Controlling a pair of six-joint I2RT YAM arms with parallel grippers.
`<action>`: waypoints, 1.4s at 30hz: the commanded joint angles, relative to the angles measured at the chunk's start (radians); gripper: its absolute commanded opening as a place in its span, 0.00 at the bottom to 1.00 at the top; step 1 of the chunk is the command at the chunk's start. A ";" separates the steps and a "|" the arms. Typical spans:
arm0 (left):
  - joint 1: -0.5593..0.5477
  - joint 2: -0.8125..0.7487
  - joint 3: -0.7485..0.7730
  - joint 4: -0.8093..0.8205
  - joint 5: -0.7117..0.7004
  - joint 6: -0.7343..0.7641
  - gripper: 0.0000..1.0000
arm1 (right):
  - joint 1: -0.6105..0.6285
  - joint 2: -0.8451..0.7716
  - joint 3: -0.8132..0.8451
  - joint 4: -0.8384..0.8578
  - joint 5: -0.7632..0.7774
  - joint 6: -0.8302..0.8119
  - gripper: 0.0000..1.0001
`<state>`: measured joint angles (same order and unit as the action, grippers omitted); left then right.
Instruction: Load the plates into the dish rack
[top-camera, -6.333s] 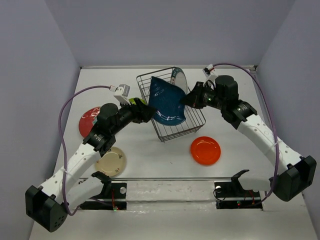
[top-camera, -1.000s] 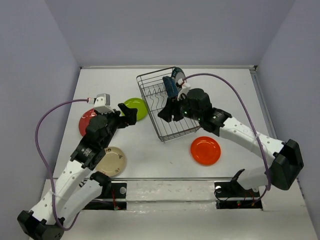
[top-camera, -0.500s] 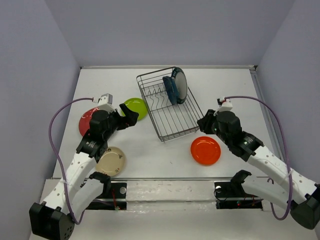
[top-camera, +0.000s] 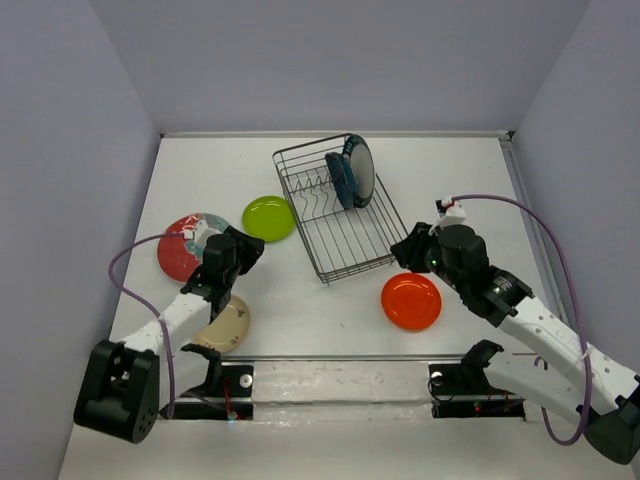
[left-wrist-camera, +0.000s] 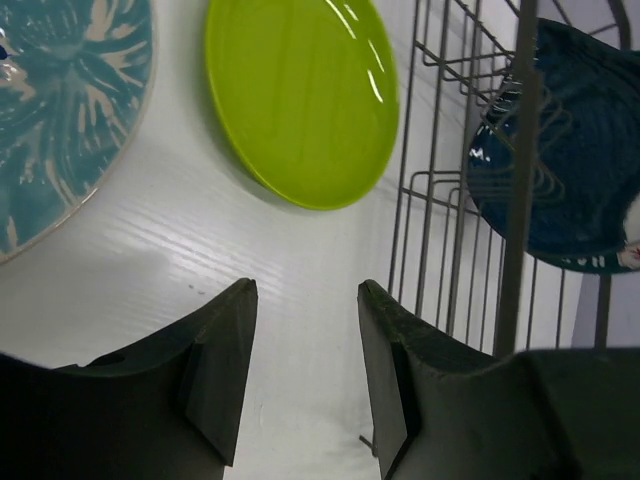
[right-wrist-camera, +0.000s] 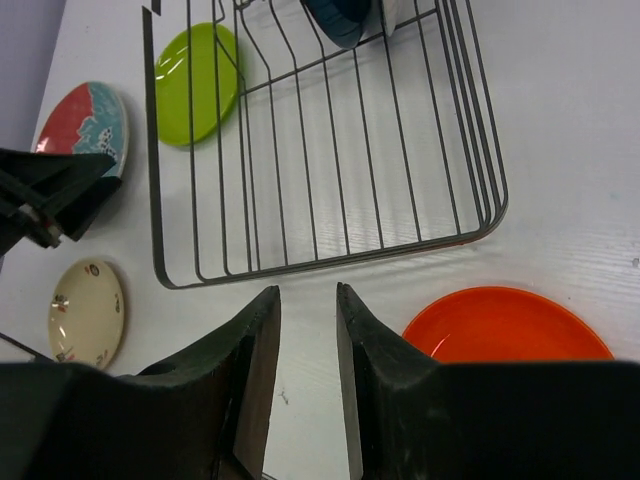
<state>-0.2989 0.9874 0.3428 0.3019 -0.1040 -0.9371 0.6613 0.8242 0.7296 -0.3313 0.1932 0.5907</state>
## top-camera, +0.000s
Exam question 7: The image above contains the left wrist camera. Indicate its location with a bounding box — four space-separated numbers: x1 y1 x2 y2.
182 221 219 260

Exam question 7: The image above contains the dark blue shell plate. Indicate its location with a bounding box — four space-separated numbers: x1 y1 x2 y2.
325 152 357 210

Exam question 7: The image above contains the red and teal plate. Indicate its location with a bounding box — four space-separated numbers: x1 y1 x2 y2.
157 213 229 283

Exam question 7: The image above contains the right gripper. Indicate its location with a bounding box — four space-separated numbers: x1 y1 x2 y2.
390 220 467 293

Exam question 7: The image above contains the lime green plate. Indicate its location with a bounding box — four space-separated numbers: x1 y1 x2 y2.
242 196 295 243

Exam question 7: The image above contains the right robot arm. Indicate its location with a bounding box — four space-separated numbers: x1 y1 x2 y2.
390 222 639 465

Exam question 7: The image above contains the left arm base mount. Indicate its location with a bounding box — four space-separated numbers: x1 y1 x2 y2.
172 363 254 422

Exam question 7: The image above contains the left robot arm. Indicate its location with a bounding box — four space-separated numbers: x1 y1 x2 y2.
73 224 265 444

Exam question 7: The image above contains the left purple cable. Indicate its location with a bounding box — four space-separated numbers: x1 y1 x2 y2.
108 232 194 420

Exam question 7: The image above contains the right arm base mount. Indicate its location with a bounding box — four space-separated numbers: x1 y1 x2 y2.
427 363 526 419

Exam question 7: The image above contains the wire dish rack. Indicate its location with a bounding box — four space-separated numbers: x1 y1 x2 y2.
272 133 408 284

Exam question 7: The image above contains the orange plate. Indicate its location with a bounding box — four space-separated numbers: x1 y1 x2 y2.
380 273 443 332

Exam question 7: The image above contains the green rimmed white plate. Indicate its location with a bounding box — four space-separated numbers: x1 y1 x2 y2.
343 135 376 208

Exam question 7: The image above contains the beige floral plate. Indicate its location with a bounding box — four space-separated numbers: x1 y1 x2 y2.
192 295 251 354

